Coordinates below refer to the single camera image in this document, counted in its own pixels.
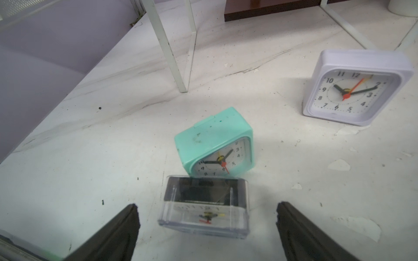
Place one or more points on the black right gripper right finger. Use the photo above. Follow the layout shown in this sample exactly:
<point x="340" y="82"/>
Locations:
<point x="302" y="240"/>

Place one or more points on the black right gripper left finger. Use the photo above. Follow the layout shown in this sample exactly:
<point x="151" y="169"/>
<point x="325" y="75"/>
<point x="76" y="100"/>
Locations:
<point x="115" y="241"/>

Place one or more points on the transparent square alarm clock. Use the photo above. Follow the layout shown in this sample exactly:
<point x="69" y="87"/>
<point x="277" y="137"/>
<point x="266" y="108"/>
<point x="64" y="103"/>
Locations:
<point x="206" y="206"/>

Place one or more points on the mint green square alarm clock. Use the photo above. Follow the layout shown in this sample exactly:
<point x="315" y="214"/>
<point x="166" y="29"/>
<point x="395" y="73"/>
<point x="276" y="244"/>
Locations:
<point x="221" y="145"/>

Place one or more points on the lilac square alarm clock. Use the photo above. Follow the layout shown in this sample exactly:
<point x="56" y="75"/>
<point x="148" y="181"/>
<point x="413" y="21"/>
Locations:
<point x="353" y="86"/>

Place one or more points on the brown wooden stepped stand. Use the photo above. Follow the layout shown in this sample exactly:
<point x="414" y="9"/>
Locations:
<point x="240" y="9"/>

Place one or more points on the small potted green succulent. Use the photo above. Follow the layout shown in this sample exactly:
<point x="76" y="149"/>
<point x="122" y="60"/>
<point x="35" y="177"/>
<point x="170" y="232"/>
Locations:
<point x="407" y="8"/>

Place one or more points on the white mesh wall rack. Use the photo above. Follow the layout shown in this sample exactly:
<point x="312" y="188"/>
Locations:
<point x="15" y="11"/>

